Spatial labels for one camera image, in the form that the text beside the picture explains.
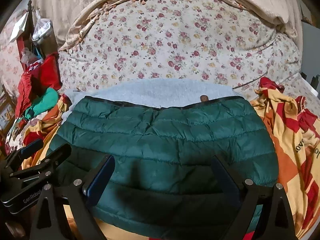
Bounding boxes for printed paper packet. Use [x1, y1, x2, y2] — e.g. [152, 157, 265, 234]
[7, 117, 28, 140]

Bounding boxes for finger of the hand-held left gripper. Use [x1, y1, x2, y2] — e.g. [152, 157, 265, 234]
[10, 144, 72, 182]
[4, 139, 44, 167]

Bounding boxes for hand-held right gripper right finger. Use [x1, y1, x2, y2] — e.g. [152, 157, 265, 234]
[211, 155, 298, 240]

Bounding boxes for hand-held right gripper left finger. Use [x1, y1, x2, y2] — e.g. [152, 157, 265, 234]
[29, 154, 116, 240]

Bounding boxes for green puffer jacket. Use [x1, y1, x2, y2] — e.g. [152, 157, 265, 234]
[45, 95, 279, 238]

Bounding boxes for red orange printed blanket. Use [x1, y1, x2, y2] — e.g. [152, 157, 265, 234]
[5, 77, 320, 240]

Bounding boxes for crumpled clear plastic wrap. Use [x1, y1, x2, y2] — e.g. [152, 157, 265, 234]
[20, 47, 45, 64]

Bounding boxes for clear plastic bag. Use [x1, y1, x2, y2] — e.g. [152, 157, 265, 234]
[31, 10, 54, 47]

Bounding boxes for grey fleece garment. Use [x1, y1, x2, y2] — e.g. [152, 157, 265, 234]
[61, 79, 244, 123]

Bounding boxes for dark wooden bedpost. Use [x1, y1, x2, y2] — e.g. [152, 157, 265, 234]
[16, 0, 34, 73]

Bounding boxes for green cloth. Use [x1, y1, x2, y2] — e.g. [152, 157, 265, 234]
[24, 87, 59, 119]

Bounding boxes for floral bed quilt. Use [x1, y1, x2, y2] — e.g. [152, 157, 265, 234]
[57, 0, 317, 103]

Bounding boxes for white paper bag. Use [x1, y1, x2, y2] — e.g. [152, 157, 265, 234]
[9, 11, 29, 43]

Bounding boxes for red cloth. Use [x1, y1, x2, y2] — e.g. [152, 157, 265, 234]
[15, 52, 63, 118]

